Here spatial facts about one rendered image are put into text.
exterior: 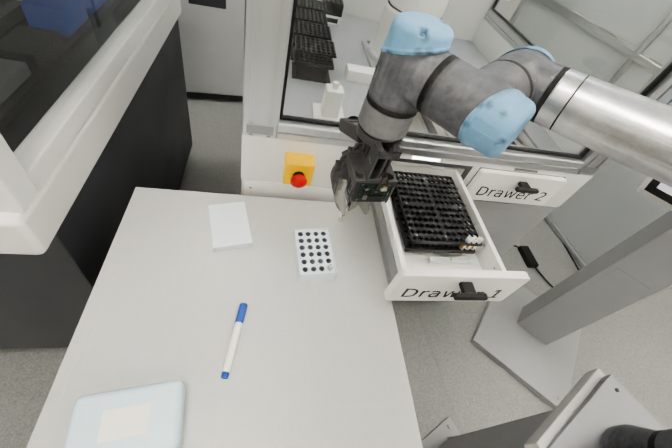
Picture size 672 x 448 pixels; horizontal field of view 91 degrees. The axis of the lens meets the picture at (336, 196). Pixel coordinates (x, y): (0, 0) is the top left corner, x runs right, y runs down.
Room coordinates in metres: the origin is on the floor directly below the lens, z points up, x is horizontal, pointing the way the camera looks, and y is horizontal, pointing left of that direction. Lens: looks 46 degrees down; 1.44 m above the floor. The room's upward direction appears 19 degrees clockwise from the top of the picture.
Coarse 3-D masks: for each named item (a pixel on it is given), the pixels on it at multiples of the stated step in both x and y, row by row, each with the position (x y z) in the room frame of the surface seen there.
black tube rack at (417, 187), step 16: (400, 176) 0.67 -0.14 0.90; (416, 176) 0.69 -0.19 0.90; (432, 176) 0.71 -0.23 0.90; (448, 176) 0.73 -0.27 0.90; (400, 192) 0.61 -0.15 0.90; (416, 192) 0.63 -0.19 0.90; (432, 192) 0.68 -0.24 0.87; (448, 192) 0.67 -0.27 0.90; (400, 208) 0.58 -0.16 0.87; (416, 208) 0.60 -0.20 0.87; (432, 208) 0.59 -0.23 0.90; (448, 208) 0.61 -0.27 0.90; (464, 208) 0.63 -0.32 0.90; (400, 224) 0.53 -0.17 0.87; (416, 224) 0.52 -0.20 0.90; (432, 224) 0.54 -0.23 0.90; (448, 224) 0.55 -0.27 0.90; (464, 224) 0.57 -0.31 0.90; (432, 240) 0.52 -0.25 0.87
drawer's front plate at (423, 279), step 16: (400, 272) 0.37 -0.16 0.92; (416, 272) 0.37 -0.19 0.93; (432, 272) 0.39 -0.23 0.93; (448, 272) 0.40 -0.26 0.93; (464, 272) 0.41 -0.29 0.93; (480, 272) 0.42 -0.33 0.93; (496, 272) 0.44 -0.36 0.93; (512, 272) 0.45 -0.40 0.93; (400, 288) 0.36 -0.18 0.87; (416, 288) 0.37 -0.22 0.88; (432, 288) 0.38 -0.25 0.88; (448, 288) 0.40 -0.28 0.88; (480, 288) 0.42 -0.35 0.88; (496, 288) 0.43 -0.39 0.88; (512, 288) 0.45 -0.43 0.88
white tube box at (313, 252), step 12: (312, 228) 0.49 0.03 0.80; (324, 228) 0.50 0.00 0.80; (300, 240) 0.46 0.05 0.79; (312, 240) 0.46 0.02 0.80; (324, 240) 0.48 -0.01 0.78; (300, 252) 0.42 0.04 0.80; (312, 252) 0.43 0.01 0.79; (324, 252) 0.44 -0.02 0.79; (300, 264) 0.39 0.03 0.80; (312, 264) 0.40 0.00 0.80; (324, 264) 0.41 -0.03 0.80; (300, 276) 0.36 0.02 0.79; (312, 276) 0.37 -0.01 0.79; (324, 276) 0.39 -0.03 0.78
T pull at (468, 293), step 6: (462, 282) 0.40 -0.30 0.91; (468, 282) 0.40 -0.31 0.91; (462, 288) 0.39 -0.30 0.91; (468, 288) 0.39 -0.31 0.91; (474, 288) 0.39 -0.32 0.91; (456, 294) 0.37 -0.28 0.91; (462, 294) 0.37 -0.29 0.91; (468, 294) 0.37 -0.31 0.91; (474, 294) 0.38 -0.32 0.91; (480, 294) 0.38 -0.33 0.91; (486, 294) 0.39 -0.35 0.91; (462, 300) 0.37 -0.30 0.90; (468, 300) 0.37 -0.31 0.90; (474, 300) 0.37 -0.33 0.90; (480, 300) 0.38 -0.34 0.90
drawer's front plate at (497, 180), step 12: (480, 180) 0.77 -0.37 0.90; (492, 180) 0.78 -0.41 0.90; (504, 180) 0.79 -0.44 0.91; (516, 180) 0.80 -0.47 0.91; (528, 180) 0.81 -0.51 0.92; (540, 180) 0.83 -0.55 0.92; (552, 180) 0.84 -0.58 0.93; (564, 180) 0.86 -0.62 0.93; (480, 192) 0.78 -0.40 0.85; (492, 192) 0.79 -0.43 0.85; (504, 192) 0.80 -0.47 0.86; (540, 192) 0.84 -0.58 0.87; (552, 192) 0.85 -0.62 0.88; (540, 204) 0.85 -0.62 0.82
